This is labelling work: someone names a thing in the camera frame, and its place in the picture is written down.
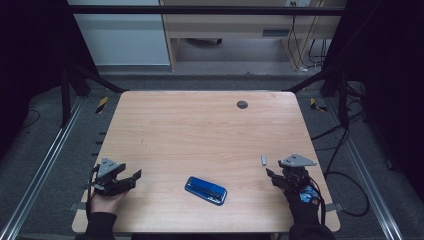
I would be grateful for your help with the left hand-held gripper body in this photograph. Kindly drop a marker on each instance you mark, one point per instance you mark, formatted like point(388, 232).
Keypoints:
point(106, 166)

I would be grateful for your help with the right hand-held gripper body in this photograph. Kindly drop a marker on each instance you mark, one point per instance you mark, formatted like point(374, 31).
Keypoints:
point(296, 160)

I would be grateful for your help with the silver staple strip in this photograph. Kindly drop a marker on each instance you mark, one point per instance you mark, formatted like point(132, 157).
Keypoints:
point(264, 160)

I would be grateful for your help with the blue stapler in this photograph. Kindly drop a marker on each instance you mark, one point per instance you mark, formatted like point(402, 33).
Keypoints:
point(206, 190)

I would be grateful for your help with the person's left hand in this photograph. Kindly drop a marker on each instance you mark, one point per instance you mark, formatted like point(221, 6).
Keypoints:
point(105, 204)

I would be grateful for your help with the person's right hand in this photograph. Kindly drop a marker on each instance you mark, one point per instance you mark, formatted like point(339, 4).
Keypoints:
point(303, 208)

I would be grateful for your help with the yellow black floor tape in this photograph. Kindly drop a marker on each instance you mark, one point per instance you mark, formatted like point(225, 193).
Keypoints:
point(316, 105)
point(102, 104)

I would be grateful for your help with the grey round table grommet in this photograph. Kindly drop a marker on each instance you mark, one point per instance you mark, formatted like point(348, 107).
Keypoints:
point(242, 104)

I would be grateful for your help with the white cabinet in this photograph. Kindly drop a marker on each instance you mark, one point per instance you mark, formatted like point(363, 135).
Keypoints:
point(123, 40)

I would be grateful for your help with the grey table bracket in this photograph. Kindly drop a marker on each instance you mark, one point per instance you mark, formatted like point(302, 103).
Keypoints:
point(77, 206)
point(334, 207)

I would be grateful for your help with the aluminium floor rail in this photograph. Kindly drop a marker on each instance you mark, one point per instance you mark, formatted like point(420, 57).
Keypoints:
point(36, 173)
point(366, 180)

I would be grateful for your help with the black upright frame post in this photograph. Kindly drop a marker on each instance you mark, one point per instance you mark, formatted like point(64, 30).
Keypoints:
point(343, 100)
point(65, 100)

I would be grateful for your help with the black diagonal frame strut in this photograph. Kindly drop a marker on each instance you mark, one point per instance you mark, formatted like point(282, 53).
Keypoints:
point(100, 80)
point(310, 80)

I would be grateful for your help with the black horizontal frame bar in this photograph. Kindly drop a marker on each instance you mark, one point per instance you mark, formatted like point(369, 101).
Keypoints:
point(200, 10)

